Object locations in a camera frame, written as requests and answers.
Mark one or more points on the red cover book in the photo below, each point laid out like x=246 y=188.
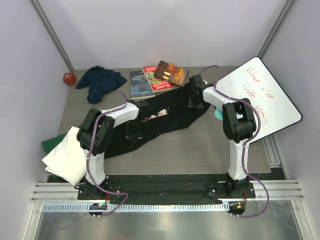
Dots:
x=157 y=85

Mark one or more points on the aluminium frame rail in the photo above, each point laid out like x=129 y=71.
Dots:
x=272 y=152

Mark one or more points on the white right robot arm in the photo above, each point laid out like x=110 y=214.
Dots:
x=239 y=127

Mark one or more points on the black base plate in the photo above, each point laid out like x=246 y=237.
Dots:
x=181 y=189

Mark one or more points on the dark cover paperback book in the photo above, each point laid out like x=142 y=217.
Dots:
x=171 y=73

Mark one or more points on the navy blue t shirt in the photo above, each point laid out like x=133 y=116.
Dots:
x=100 y=82

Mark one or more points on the black t shirt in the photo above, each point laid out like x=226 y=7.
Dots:
x=169 y=111

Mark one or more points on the teal cutting mat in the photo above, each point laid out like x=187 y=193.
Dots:
x=218 y=114

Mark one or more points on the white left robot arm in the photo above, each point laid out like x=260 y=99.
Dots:
x=95 y=135

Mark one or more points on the blue 1984 paperback book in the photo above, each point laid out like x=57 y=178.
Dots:
x=139 y=86

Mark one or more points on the white folded t shirt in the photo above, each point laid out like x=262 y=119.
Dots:
x=67 y=160

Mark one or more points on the small red cube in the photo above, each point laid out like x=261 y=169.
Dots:
x=69 y=78

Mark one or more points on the white perforated cable rail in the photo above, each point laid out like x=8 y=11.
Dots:
x=91 y=207

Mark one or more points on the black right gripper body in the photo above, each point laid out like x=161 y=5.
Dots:
x=195 y=103

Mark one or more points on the green t shirt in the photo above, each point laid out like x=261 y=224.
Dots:
x=50 y=144

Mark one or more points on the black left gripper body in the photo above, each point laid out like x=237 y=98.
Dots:
x=134 y=131

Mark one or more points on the white dry-erase board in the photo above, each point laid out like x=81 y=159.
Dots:
x=254 y=81

